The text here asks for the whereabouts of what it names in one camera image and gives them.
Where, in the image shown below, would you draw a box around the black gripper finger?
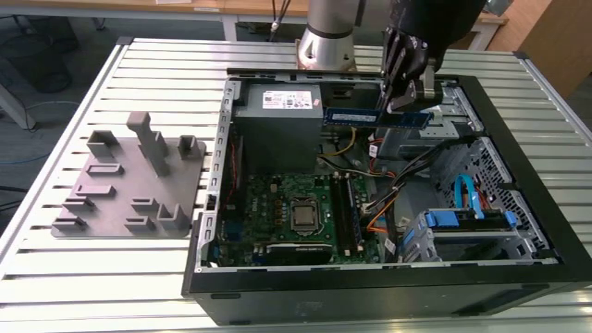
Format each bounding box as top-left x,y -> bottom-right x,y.
386,58 -> 446,115
376,30 -> 430,112

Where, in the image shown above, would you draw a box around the grey metal drive cage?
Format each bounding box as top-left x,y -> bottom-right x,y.
374,81 -> 486,160

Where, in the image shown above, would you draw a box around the wooden cabinet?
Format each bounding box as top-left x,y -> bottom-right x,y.
488,0 -> 592,98

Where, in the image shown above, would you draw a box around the grey power supply unit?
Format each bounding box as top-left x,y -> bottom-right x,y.
231,83 -> 326,174

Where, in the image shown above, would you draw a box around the wooden top desk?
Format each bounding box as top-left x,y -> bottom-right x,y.
156,0 -> 510,51

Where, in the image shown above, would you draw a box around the hard disk in blue carrier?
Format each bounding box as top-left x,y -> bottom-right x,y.
424,207 -> 519,232

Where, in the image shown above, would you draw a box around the grey metal disk bay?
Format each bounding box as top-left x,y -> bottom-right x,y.
400,211 -> 555,264

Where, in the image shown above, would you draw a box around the silver CPU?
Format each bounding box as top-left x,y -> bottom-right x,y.
292,204 -> 320,226

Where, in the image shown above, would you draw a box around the metal CPU socket cover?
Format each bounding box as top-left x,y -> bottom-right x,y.
287,196 -> 326,237

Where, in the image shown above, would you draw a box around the green motherboard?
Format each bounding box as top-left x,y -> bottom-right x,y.
216,171 -> 386,268

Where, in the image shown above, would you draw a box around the black graphics card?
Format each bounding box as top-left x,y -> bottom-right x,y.
264,241 -> 335,267

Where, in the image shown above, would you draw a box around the black open PC case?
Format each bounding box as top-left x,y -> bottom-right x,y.
179,67 -> 588,327

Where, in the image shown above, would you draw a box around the grey plastic parts rack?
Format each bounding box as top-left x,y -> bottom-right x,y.
50,111 -> 208,240

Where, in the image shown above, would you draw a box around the black office chair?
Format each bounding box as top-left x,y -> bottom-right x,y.
0,15 -> 79,94

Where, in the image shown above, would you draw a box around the yellow black power wires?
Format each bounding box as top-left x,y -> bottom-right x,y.
322,126 -> 358,157

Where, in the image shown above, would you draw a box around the thick black wire bundle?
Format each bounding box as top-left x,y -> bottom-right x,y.
363,135 -> 480,218

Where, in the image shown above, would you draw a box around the black cable with white plug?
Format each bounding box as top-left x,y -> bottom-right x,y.
271,0 -> 291,41

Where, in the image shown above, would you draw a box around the blue flat data cable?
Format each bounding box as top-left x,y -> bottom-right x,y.
455,174 -> 487,220

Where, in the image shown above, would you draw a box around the orange red wire bundle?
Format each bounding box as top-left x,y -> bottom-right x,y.
367,214 -> 395,237

